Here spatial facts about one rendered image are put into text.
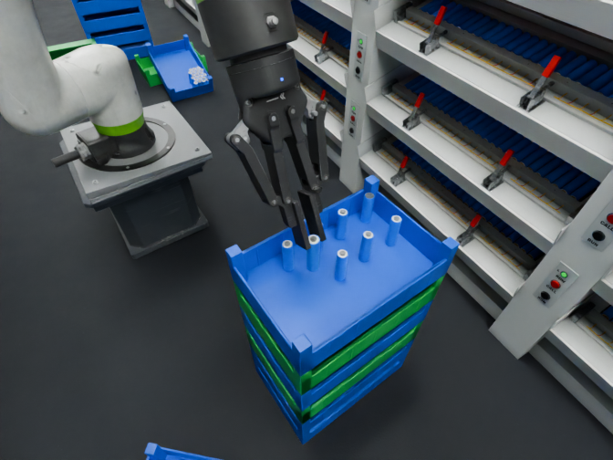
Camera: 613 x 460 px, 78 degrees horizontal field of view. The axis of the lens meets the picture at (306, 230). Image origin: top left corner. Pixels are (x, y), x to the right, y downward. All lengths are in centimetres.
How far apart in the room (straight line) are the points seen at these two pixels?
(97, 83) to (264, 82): 64
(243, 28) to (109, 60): 65
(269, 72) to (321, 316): 36
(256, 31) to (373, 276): 41
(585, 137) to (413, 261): 35
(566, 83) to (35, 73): 97
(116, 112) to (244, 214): 50
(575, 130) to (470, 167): 25
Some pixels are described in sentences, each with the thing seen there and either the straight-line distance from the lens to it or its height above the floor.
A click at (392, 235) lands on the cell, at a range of 67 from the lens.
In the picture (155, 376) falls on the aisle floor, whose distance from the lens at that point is 106.
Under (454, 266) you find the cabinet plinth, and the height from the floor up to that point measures 4.
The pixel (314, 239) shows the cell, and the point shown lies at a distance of 50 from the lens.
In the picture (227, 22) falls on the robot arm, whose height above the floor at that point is 79.
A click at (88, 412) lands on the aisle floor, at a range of 109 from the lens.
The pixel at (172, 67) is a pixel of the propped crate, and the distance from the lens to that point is 210.
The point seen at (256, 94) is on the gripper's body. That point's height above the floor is 73.
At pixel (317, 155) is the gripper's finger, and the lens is 48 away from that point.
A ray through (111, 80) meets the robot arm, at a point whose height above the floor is 51.
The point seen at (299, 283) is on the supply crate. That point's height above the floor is 40.
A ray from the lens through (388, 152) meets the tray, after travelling 126.
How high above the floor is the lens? 93
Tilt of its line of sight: 49 degrees down
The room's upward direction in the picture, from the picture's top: straight up
